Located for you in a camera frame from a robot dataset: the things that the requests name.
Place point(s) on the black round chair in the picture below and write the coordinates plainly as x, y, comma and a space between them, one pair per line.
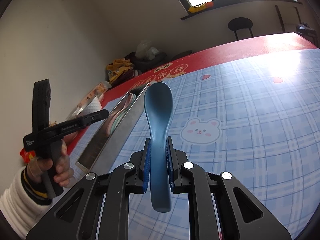
239, 23

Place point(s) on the yellow object on windowsill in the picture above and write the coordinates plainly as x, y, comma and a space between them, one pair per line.
201, 7

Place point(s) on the blue spoon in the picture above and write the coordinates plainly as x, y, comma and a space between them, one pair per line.
158, 104

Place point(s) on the yellow clothes pile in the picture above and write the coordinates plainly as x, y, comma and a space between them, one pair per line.
116, 69

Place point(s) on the snack box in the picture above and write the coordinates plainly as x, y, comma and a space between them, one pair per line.
99, 89

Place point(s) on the white plastic bag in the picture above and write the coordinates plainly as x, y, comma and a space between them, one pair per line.
145, 50

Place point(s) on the steel utensil tray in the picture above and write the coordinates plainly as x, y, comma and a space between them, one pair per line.
106, 143

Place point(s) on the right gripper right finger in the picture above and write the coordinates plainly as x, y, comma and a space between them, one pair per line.
175, 160

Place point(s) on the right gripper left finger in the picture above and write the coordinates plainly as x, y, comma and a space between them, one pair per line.
142, 161

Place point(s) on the pink spoon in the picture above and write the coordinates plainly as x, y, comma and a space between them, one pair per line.
118, 110

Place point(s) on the white sleeve forearm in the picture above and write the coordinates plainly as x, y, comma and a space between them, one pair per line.
20, 210

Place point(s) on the green spoon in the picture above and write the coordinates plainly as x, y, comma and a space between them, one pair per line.
119, 118

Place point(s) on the white textured bowl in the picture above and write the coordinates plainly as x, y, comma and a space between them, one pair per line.
91, 106

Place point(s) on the person's left hand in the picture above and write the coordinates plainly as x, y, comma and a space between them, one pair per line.
64, 173

